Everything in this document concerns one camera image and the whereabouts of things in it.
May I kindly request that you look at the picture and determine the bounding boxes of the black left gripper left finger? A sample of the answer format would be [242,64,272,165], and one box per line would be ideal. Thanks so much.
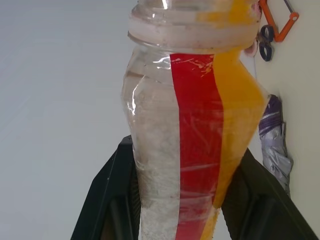
[69,136,142,240]

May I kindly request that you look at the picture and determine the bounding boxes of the blue handled scissors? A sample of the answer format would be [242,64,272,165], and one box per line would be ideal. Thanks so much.
[258,24,275,62]

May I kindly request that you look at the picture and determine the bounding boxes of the clear bottle with orange drink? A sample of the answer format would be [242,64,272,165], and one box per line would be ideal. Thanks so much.
[119,0,266,240]

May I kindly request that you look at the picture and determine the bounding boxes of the orange hacksaw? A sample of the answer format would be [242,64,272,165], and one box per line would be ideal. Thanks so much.
[258,0,300,43]

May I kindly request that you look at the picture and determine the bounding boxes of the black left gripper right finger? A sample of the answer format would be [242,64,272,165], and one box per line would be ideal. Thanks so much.
[221,148,320,240]

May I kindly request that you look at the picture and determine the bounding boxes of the grey purple folded umbrella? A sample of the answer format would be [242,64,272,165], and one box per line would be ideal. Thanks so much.
[258,94,294,197]

